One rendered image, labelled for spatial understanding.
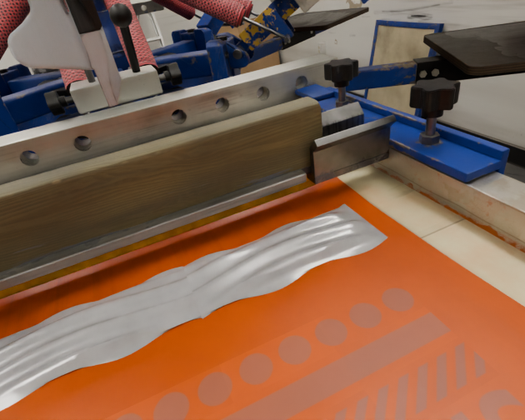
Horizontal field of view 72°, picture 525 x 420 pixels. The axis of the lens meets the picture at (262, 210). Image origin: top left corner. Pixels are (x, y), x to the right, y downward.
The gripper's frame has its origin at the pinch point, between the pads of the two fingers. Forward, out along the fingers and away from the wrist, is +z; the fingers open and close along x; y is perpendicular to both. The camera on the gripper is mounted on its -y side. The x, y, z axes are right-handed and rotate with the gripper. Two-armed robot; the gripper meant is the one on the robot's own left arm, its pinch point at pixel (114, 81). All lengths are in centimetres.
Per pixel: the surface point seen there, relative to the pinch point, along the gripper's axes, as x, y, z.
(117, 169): 1.9, 2.4, 6.5
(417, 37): -171, -195, 51
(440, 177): 10.7, -25.2, 13.7
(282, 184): 3.4, -11.8, 12.8
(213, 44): -60, -25, 8
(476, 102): -122, -200, 85
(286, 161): 2.1, -13.2, 11.1
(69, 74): -44.0, 6.6, 4.9
